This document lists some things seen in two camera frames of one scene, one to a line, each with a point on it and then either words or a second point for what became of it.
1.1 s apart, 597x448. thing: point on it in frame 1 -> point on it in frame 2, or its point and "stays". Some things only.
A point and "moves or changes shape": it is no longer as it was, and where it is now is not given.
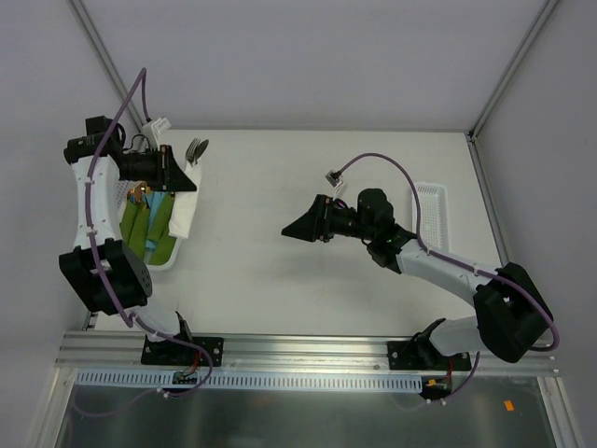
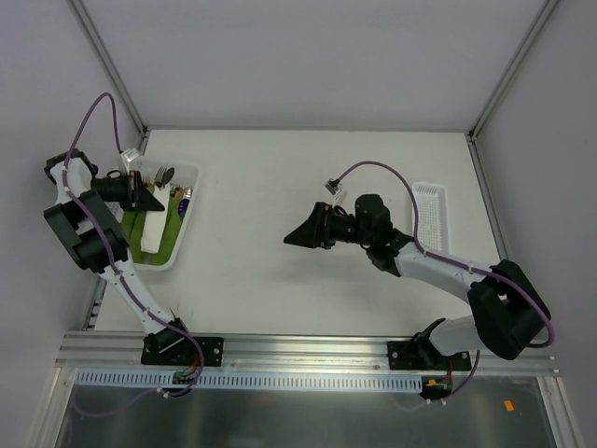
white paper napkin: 184,204 -> 154,220
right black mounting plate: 424,356 stays
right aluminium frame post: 512,67 stays
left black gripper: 164,168 -> 135,190
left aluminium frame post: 105,58 stays
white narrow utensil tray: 434,210 stays
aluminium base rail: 82,350 stays
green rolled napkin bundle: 134,219 stays
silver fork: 191,150 moves or changes shape
